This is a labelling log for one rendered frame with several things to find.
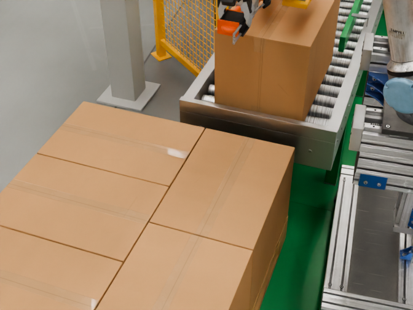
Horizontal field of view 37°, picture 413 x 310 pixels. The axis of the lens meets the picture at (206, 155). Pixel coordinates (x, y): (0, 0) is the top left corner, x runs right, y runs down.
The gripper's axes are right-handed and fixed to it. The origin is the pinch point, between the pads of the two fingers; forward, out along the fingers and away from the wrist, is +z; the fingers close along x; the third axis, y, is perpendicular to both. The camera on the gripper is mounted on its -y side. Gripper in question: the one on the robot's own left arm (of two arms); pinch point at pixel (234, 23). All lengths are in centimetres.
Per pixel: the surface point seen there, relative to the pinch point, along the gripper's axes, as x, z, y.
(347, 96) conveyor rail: -30, 62, 63
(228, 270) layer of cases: -17, 65, -46
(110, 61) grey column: 114, 93, 93
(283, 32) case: -4, 26, 45
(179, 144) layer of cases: 27, 65, 8
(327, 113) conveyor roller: -24, 67, 54
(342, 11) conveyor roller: -6, 68, 153
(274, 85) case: -4, 46, 37
